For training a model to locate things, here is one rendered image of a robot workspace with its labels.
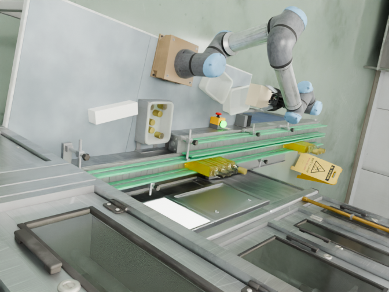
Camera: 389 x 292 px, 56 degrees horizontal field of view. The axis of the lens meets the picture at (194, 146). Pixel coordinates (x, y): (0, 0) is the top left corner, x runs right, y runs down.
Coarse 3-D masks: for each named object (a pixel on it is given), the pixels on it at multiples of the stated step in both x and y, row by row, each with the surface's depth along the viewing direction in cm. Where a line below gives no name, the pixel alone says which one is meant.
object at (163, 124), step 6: (156, 102) 185; (162, 102) 188; (168, 102) 191; (150, 108) 183; (156, 108) 196; (168, 108) 196; (150, 114) 193; (168, 114) 196; (156, 120) 198; (162, 120) 199; (168, 120) 197; (156, 126) 199; (162, 126) 200; (168, 126) 197; (162, 132) 201; (168, 132) 198; (150, 138) 195; (156, 138) 197; (168, 138) 198; (150, 144) 189
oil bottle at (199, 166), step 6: (186, 162) 206; (192, 162) 203; (198, 162) 200; (204, 162) 202; (192, 168) 203; (198, 168) 200; (204, 168) 197; (210, 168) 194; (216, 168) 196; (204, 174) 197; (210, 174) 195
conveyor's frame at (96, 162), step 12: (300, 120) 321; (312, 120) 330; (180, 132) 208; (192, 132) 212; (204, 132) 217; (216, 132) 222; (228, 132) 231; (168, 144) 211; (96, 156) 176; (108, 156) 178; (120, 156) 181; (132, 156) 183; (144, 156) 186; (156, 156) 190; (168, 156) 196; (84, 168) 159; (96, 168) 164
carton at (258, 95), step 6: (252, 84) 204; (252, 90) 203; (258, 90) 201; (264, 90) 203; (270, 90) 208; (252, 96) 203; (258, 96) 201; (264, 96) 205; (270, 96) 210; (246, 102) 206; (252, 102) 203; (258, 102) 202; (264, 102) 206
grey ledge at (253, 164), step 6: (270, 156) 279; (276, 156) 286; (282, 156) 294; (246, 162) 256; (252, 162) 262; (258, 162) 268; (270, 162) 282; (276, 162) 288; (246, 168) 258; (252, 168) 263; (258, 168) 267
